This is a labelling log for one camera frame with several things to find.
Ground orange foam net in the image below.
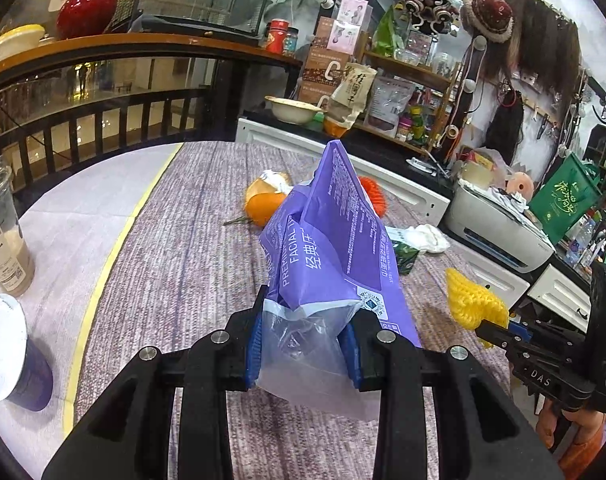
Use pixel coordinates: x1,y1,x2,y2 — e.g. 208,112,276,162
358,176,388,216

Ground purple tissue packet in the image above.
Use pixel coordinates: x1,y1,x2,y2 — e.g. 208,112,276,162
259,140,423,351

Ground brown patterned box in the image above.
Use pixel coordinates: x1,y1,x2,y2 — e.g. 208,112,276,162
298,16,351,106

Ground yellow knitted cloth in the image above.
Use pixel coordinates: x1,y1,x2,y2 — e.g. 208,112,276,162
445,267,510,348

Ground wooden shelf rack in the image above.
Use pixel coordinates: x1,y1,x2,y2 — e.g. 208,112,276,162
358,35,458,156

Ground red embroidered hat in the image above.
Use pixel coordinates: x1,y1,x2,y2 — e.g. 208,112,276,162
461,0,514,43

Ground purple cup with white lid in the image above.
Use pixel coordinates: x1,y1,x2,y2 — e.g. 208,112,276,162
0,294,54,411

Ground white printer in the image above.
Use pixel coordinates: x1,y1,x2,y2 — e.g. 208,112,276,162
443,180,556,275

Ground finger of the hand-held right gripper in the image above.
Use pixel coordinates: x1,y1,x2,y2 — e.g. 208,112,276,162
475,321,528,361
508,321,554,341

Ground beige snack bag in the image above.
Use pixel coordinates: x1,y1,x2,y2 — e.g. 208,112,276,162
325,62,378,136

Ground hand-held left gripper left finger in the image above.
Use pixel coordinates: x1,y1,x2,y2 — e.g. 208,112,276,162
42,285,270,480

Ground person's right hand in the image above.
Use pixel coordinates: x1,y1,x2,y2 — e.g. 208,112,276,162
535,399,606,468

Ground white tissue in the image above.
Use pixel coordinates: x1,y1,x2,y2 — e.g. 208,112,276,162
403,224,451,253

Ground clear plastic bag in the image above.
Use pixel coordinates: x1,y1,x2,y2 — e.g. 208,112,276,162
254,297,386,423

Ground clear pouch dark contents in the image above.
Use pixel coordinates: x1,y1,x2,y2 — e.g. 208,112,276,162
365,76,415,138

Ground white drawer black handle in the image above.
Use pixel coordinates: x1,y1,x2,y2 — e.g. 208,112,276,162
448,240,531,306
528,264,594,331

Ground cream enamel bowl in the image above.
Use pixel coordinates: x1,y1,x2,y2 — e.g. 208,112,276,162
264,96,329,126

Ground orange fruit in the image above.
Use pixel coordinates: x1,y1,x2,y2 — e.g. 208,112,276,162
244,171,293,228

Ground green patterned packet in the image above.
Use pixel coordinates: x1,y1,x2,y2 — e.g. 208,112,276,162
385,226,421,276

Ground ornate beaded headdress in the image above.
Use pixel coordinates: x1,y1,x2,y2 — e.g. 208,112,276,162
398,0,466,36

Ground clear plastic drink cup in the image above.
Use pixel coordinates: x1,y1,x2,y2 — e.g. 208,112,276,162
0,165,36,297

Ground plastic bag of snacks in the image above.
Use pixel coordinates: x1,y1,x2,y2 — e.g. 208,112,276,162
458,147,508,181

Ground green tote bag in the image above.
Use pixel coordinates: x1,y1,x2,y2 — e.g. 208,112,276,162
528,152,604,246

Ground wooden railing counter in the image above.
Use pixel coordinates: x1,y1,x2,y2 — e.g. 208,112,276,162
0,34,304,196

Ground white flat device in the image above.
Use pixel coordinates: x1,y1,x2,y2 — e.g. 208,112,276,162
407,157,451,177

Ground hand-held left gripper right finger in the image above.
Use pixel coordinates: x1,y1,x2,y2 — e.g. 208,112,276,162
339,309,564,480

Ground white tablecloth yellow stripe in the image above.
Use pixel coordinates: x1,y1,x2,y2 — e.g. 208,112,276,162
0,142,184,480

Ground cream bowl yellow lid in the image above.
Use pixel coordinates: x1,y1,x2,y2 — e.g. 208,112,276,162
0,24,46,68

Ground red canister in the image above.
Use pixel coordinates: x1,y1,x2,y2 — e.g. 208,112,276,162
265,18,290,55

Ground pink box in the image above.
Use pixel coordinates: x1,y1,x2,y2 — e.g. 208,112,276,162
328,20,361,53
335,0,371,28

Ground purple striped tablecloth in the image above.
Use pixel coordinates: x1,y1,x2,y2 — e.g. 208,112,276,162
63,140,521,480

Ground cluster of small colourful bottles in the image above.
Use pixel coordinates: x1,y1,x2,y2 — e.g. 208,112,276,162
398,105,429,141

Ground rack of hair extensions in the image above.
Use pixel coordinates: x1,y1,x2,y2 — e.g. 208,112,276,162
498,0,584,86

